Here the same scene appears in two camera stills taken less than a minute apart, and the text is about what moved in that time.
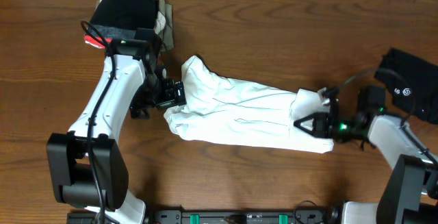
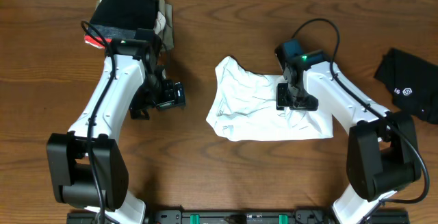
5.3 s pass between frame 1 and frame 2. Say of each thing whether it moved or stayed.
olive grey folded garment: stayed
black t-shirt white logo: stayed
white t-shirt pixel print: moved
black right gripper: moved
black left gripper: stayed
